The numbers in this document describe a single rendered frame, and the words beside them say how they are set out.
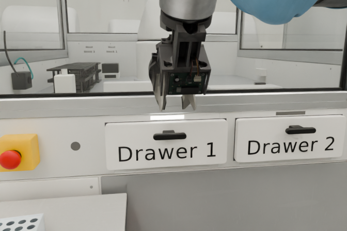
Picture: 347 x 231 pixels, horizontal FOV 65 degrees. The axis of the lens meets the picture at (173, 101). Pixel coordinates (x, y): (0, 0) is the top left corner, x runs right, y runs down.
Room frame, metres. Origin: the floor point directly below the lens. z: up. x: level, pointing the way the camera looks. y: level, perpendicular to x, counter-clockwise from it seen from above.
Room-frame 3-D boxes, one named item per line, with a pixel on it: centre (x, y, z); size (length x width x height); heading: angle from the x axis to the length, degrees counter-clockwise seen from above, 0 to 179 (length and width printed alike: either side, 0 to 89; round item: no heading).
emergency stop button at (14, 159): (0.52, 0.33, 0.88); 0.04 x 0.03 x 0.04; 98
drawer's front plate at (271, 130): (0.66, -0.30, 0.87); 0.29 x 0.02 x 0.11; 98
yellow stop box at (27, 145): (0.56, 0.34, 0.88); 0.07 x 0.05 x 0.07; 98
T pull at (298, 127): (0.63, -0.30, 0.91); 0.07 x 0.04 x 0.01; 98
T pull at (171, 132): (0.59, 0.01, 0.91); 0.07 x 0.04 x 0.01; 98
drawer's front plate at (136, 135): (0.62, 0.01, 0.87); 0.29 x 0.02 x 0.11; 98
